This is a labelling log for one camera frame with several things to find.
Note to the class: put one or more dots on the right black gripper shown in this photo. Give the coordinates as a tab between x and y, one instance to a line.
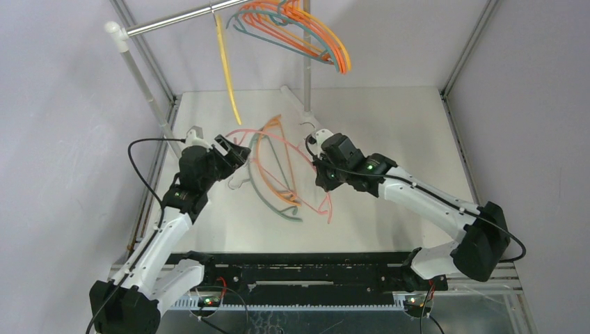
323	177

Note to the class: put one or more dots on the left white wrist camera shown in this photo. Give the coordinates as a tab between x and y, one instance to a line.
194	137

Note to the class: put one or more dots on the yellow-orange plastic hanger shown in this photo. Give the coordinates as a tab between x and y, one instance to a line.
330	50

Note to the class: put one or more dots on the small circuit board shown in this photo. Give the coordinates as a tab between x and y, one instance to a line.
209	302
414	302

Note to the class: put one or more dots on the teal plastic hanger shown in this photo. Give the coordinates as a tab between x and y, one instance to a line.
286	41

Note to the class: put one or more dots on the left small circuit board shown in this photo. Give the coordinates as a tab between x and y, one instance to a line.
209	302

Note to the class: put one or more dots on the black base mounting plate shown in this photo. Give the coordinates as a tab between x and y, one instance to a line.
293	259

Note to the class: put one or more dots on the pink wire-hook hanger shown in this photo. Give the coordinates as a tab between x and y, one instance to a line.
289	213

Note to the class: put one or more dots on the light orange wire-hook hanger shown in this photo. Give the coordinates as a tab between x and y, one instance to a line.
288	192

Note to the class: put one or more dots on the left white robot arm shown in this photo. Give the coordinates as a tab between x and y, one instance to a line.
136	298

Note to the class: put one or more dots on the right small circuit board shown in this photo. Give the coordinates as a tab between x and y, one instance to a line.
414	302

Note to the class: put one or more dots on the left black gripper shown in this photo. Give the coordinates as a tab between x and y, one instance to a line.
236	156

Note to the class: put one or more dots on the aluminium rail frame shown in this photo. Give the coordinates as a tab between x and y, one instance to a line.
331	286

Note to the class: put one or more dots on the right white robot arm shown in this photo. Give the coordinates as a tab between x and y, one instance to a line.
479	233

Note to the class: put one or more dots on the white clothes rack frame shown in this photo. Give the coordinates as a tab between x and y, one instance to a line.
270	75

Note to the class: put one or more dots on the grey-green wire-hook hanger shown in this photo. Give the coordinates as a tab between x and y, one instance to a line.
268	161

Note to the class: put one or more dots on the pale yellow wire-hook hanger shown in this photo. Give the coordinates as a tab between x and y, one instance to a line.
220	34

